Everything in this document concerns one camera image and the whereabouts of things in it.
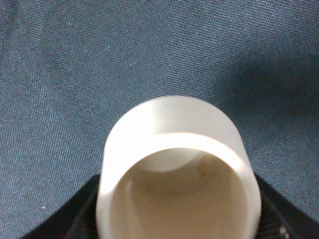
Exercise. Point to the black tablecloth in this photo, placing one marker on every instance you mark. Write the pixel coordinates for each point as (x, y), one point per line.
(69, 69)

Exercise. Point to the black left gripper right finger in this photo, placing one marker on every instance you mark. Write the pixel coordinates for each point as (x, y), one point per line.
(280, 219)

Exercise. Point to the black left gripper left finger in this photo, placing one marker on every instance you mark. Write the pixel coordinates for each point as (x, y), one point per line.
(75, 219)

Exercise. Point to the small beige ceramic cup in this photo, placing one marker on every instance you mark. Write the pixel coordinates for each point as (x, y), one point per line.
(175, 167)

